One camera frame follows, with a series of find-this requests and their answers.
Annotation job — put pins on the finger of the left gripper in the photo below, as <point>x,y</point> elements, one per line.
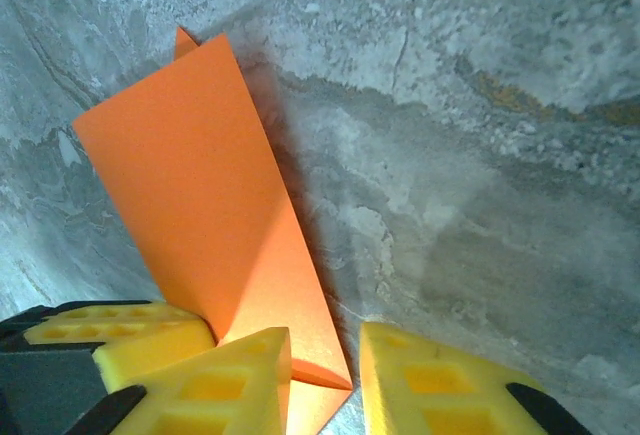
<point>125,335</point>

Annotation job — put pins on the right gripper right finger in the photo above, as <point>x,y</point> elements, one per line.
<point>440,390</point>

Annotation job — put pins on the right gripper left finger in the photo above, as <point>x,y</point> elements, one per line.
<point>210,395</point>

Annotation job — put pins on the orange paper sheet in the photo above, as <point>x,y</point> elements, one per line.
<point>190,180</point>

